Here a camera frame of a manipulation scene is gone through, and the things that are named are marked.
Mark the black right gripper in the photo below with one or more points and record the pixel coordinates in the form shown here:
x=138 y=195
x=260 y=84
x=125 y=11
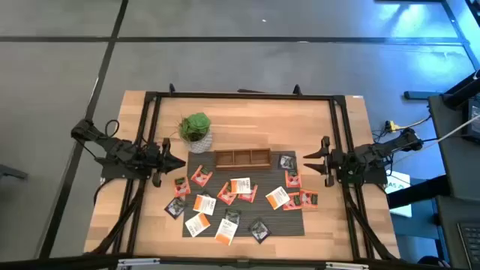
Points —
x=330 y=163

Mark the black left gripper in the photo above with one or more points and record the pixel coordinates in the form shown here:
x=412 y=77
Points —
x=163 y=161

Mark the red tea packet green label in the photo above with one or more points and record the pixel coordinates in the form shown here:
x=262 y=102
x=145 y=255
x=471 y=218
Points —
x=293 y=179
x=249 y=198
x=309 y=198
x=201 y=176
x=182 y=186
x=295 y=202
x=225 y=195

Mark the dark purple foil tea packet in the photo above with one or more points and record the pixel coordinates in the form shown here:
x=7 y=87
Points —
x=287 y=162
x=175 y=207
x=232 y=215
x=260 y=230
x=205 y=193

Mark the white orange Tazo tea packet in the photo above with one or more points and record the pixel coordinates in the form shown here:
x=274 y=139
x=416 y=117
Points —
x=204 y=204
x=277 y=197
x=197 y=224
x=240 y=185
x=226 y=231

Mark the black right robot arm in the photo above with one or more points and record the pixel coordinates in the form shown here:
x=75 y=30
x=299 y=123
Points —
x=369 y=153

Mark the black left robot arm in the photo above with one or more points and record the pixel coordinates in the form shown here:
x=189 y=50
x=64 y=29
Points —
x=120 y=150

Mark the succulent in patterned white pot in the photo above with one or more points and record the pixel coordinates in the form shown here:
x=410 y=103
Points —
x=195 y=127

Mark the wooden three-compartment tray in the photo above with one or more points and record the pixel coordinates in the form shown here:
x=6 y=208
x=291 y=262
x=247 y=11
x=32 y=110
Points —
x=243 y=167

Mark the grey woven placemat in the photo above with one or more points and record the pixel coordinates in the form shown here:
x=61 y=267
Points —
x=270 y=221

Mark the yellow plug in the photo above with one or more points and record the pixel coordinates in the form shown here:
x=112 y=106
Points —
x=392 y=126

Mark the white paper sign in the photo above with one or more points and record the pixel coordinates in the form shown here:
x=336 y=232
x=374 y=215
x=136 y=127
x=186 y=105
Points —
x=399 y=187

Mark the black desk beam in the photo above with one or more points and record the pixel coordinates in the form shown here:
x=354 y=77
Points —
x=416 y=193

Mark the teal metal bar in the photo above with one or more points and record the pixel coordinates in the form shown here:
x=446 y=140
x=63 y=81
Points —
x=420 y=95

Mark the dark grey desk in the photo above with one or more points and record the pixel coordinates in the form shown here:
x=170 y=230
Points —
x=450 y=150
x=448 y=232

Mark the black crossbar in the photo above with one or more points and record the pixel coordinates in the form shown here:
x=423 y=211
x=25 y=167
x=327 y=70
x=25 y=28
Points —
x=56 y=262

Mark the grey chair leg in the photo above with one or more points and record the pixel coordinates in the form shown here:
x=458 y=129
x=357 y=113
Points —
x=11 y=172

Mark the black keyboard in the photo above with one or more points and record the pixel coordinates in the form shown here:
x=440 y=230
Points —
x=470 y=243

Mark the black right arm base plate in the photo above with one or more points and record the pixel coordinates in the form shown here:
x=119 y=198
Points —
x=377 y=177

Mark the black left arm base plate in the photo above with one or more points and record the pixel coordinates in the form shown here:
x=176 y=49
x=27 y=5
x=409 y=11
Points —
x=112 y=173

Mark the silver frame bracket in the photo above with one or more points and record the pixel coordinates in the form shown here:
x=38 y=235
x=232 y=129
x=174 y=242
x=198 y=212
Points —
x=138 y=261
x=347 y=265

